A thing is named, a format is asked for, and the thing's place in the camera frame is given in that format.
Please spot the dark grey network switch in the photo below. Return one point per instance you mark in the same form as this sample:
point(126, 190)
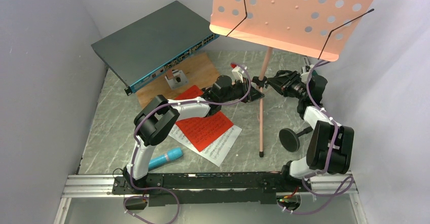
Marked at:
point(145, 49)

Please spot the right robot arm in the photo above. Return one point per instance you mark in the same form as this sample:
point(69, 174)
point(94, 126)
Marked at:
point(330, 146)

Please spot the black round disc stand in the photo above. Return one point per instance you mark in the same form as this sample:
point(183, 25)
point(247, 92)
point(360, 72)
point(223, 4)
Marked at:
point(289, 139)

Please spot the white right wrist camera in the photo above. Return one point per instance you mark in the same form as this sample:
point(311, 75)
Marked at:
point(306, 67)

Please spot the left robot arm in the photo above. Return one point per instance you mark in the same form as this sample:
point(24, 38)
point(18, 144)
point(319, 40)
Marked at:
point(156, 120)

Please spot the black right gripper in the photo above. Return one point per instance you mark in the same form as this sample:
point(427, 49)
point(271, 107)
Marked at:
point(283, 84)

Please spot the blue cylindrical tube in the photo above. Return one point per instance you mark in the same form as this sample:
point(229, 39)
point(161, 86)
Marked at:
point(169, 156)

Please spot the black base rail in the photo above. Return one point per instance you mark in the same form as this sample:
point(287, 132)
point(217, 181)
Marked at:
point(207, 188)

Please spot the pink music stand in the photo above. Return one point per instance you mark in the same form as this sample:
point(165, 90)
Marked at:
point(314, 28)

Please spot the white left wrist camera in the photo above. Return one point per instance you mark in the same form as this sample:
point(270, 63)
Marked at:
point(238, 72)

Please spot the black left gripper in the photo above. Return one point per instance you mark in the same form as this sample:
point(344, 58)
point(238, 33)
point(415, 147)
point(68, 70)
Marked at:
point(244, 86)

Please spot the wooden board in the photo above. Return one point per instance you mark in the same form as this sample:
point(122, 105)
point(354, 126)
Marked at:
point(196, 70)

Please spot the red sheet music booklet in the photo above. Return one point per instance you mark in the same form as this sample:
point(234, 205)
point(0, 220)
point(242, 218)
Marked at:
point(201, 132)

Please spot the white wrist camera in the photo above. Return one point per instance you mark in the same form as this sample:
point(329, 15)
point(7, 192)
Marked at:
point(238, 72)
point(306, 67)

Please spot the small metal bracket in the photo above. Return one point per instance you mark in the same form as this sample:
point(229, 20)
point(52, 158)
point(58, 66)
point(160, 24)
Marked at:
point(176, 78)

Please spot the white sheet music paper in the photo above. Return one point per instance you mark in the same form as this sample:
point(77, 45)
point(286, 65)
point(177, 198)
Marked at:
point(216, 151)

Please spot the aluminium frame rail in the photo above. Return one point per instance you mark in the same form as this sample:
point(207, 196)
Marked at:
point(83, 186)

